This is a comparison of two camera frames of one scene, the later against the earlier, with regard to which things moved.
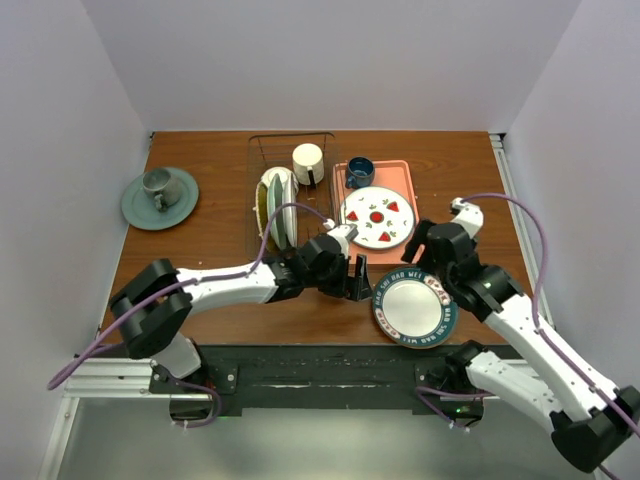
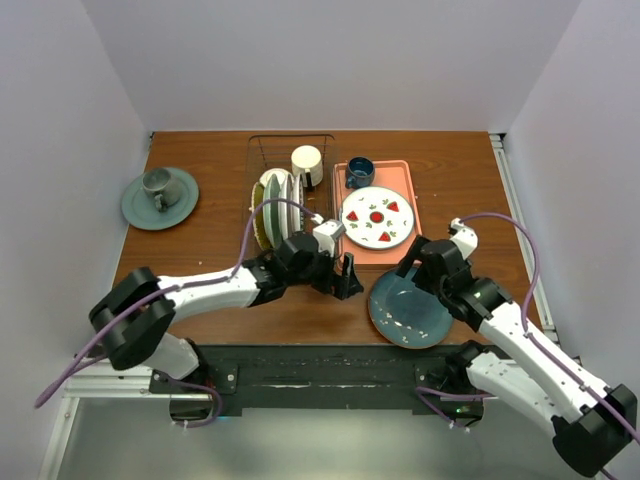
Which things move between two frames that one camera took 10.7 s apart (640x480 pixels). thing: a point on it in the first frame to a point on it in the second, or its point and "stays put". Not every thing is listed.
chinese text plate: x=290 y=195 stays put
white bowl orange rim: x=284 y=173 stays put
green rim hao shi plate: x=413 y=309 to x=296 y=200
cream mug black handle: x=307 y=164 stays put
